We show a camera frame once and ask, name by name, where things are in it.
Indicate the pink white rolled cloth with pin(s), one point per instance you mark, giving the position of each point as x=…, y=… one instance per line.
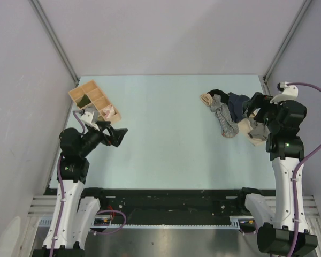
x=108, y=112

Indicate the grey striped underwear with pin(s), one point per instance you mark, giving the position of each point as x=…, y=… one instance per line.
x=229, y=128

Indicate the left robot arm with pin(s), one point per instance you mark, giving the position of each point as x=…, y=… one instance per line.
x=77, y=206

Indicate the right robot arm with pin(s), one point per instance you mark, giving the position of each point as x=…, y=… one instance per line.
x=283, y=231

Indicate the wooden compartment organizer box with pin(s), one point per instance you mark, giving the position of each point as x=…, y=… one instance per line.
x=99, y=99

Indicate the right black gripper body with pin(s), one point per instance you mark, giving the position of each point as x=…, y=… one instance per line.
x=268, y=111

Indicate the navy blue underwear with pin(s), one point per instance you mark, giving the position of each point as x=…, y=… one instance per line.
x=235, y=106

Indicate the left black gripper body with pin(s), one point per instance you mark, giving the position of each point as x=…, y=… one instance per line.
x=102, y=137

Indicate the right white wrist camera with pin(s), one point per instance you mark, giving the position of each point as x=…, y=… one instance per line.
x=286, y=92

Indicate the black garment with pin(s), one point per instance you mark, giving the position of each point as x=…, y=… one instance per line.
x=223, y=96

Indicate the dark green rolled cloth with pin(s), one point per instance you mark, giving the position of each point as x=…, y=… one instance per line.
x=83, y=102

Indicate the beige rolled cloth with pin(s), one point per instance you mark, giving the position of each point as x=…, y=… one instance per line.
x=206, y=99

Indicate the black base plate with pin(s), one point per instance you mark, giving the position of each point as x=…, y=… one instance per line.
x=216, y=202

